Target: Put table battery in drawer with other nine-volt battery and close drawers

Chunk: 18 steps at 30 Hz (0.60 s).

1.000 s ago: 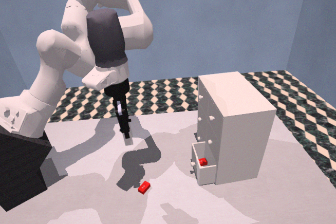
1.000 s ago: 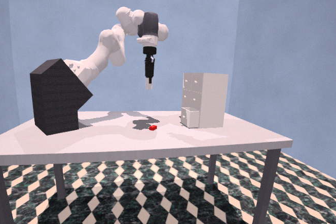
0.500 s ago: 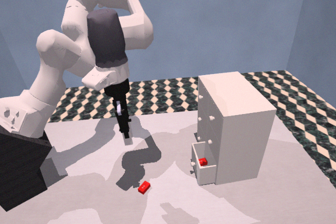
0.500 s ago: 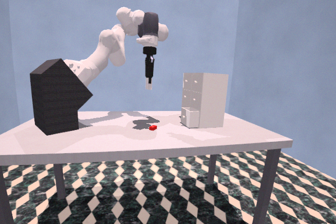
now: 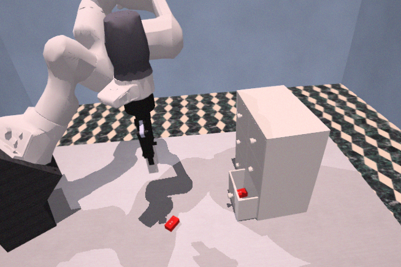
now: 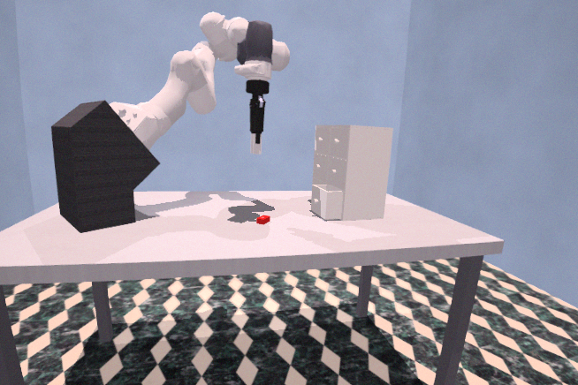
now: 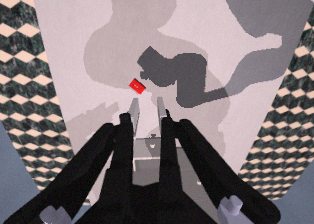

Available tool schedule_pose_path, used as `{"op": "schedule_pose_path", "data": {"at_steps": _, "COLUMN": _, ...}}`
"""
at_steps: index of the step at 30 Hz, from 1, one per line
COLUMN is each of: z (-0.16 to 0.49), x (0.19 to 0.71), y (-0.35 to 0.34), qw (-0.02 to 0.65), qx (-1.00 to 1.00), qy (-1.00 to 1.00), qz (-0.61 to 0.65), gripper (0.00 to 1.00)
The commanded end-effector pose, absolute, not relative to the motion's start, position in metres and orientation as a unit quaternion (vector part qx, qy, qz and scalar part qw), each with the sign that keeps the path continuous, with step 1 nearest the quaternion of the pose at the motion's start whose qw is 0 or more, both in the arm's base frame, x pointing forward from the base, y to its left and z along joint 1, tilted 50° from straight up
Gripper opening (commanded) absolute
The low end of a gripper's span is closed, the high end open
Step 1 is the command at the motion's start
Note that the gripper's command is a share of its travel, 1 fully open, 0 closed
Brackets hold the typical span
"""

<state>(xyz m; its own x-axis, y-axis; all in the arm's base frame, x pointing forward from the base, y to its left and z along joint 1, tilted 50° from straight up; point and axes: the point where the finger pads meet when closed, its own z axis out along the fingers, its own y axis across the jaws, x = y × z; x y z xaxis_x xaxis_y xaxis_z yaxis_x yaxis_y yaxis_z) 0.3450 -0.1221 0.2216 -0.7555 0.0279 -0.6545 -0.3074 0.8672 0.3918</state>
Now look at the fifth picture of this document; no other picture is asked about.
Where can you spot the white chest of drawers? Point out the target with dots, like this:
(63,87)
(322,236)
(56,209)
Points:
(295,144)

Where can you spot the small red block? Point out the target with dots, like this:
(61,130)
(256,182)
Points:
(172,223)
(242,193)

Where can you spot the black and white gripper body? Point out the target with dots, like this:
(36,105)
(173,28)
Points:
(140,108)

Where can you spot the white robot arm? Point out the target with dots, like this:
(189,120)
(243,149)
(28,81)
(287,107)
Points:
(33,136)

